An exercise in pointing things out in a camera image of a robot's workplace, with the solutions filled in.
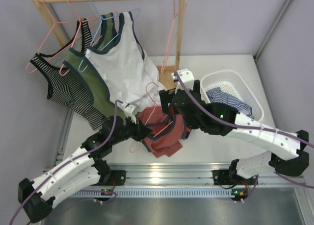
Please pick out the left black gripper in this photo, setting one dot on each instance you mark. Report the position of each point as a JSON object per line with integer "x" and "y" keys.
{"x": 138, "y": 131}

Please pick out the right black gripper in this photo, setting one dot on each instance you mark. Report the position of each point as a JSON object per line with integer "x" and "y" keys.
{"x": 166, "y": 97}

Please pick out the red tank top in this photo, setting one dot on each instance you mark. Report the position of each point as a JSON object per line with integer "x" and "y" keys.
{"x": 168, "y": 130}

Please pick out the pink hanger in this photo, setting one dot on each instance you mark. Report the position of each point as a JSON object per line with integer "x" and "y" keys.
{"x": 175, "y": 34}
{"x": 46, "y": 36}
{"x": 80, "y": 21}
{"x": 155, "y": 105}

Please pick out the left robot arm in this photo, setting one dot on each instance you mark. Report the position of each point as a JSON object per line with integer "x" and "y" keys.
{"x": 83, "y": 168}

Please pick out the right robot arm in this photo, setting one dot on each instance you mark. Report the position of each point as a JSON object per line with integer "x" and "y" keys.
{"x": 284, "y": 152}

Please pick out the black white striped tank top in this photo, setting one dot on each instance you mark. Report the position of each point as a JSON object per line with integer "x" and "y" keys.
{"x": 65, "y": 90}

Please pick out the green tank top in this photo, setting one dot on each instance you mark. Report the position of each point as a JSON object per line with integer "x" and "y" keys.
{"x": 97, "y": 92}

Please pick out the blue striped garment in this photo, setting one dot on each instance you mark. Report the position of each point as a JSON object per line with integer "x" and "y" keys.
{"x": 216, "y": 95}

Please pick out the white plastic laundry basket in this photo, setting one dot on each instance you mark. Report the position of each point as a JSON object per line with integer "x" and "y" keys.
{"x": 232, "y": 83}

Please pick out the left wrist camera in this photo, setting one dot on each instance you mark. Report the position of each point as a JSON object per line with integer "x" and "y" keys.
{"x": 129, "y": 111}

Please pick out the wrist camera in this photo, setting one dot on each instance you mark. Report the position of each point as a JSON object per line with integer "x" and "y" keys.
{"x": 129, "y": 111}
{"x": 186, "y": 77}

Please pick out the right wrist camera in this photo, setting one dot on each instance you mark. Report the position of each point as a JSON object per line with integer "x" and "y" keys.
{"x": 186, "y": 77}

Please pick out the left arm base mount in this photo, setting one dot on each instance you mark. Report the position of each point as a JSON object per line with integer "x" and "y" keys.
{"x": 116, "y": 177}

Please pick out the slotted cable duct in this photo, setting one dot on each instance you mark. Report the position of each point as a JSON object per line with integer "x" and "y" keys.
{"x": 199, "y": 192}

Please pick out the aluminium mounting rail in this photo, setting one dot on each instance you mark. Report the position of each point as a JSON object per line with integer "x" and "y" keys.
{"x": 169, "y": 174}

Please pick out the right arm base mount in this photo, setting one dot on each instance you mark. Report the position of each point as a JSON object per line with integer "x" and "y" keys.
{"x": 228, "y": 179}

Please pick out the blue wire hanger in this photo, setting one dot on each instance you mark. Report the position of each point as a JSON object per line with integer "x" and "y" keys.
{"x": 97, "y": 35}

